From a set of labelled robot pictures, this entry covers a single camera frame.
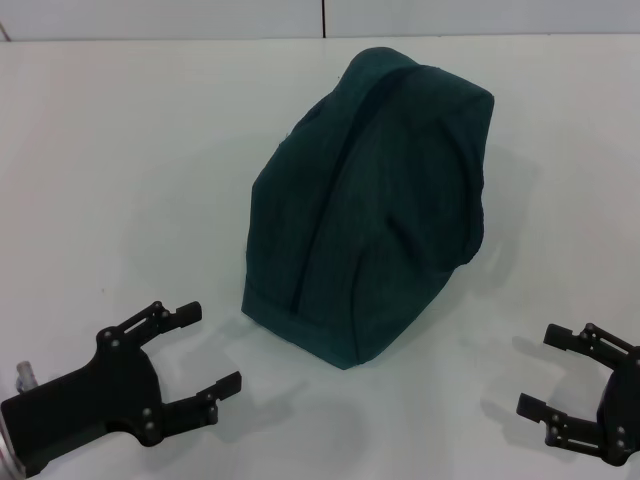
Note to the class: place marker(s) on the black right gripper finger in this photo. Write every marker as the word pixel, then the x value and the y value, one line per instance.
pixel 565 425
pixel 590 340

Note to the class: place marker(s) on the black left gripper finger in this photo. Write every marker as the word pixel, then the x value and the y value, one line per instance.
pixel 200 405
pixel 150 320

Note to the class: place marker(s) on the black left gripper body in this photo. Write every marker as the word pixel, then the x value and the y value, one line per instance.
pixel 85 405

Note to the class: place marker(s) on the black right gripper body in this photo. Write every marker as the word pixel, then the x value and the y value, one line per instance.
pixel 622 405

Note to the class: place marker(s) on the dark teal insulated lunch bag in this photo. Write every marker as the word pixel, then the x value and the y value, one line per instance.
pixel 365 225

